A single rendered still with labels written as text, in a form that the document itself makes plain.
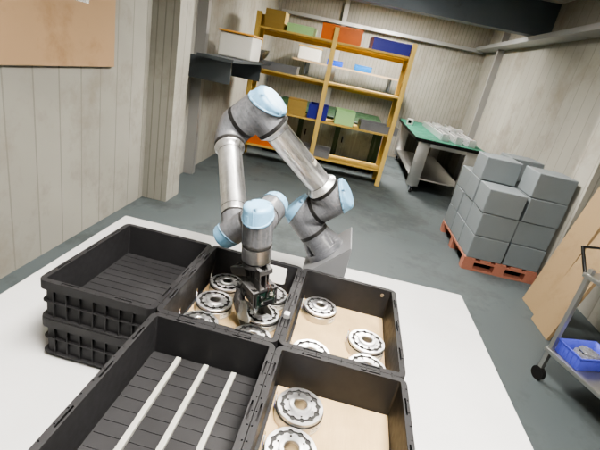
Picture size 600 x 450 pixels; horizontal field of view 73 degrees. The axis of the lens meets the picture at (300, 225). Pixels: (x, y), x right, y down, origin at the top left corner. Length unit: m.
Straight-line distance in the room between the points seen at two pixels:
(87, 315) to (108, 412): 0.29
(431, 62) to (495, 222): 5.47
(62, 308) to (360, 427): 0.77
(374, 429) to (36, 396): 0.78
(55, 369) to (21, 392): 0.09
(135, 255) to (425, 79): 8.11
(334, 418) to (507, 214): 3.38
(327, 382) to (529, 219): 3.45
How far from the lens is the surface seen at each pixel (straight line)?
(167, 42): 3.98
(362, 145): 6.92
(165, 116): 4.03
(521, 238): 4.30
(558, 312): 3.62
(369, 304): 1.34
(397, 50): 6.20
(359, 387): 1.00
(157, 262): 1.44
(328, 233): 1.53
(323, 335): 1.20
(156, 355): 1.07
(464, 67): 9.23
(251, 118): 1.30
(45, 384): 1.22
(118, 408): 0.96
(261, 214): 0.94
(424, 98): 9.11
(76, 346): 1.24
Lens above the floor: 1.53
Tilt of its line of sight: 22 degrees down
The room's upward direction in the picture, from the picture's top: 12 degrees clockwise
